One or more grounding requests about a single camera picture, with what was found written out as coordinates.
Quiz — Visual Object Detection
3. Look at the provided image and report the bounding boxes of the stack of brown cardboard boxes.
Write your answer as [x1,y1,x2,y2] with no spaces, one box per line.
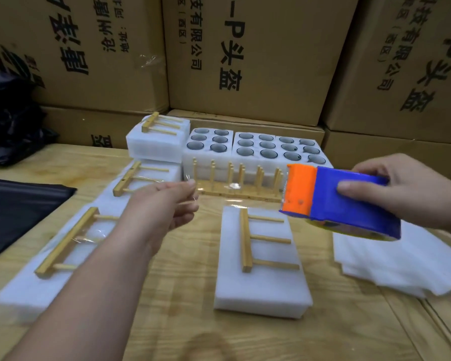
[0,0,451,181]

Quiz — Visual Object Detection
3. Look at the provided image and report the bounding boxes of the person's left forearm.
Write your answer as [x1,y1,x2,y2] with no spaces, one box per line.
[8,233,162,361]

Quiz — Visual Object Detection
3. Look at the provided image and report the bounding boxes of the pile of white foam sheets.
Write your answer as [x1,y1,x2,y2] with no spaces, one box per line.
[332,220,451,298]

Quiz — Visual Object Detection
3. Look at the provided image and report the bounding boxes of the row of wooden peg racks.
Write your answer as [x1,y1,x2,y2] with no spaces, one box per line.
[191,160,287,204]

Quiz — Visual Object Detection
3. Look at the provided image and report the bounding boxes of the person's right hand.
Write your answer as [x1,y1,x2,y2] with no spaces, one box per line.
[336,152,451,232]

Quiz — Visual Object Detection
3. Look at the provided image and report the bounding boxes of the person's left hand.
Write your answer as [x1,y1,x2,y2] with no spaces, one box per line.
[119,179,200,256]

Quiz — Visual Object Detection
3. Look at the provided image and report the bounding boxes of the stack of white foam trays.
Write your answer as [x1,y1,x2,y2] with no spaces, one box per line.
[182,127,333,193]

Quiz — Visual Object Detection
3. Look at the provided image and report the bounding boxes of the black plastic bags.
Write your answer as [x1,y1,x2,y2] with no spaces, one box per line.
[0,176,78,264]

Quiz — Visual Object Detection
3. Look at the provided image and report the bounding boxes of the orange and blue tape dispenser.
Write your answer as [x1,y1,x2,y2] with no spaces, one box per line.
[280,163,401,241]

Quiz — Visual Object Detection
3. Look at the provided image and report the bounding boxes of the black plastic bag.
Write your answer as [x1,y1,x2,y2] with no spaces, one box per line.
[0,69,59,166]

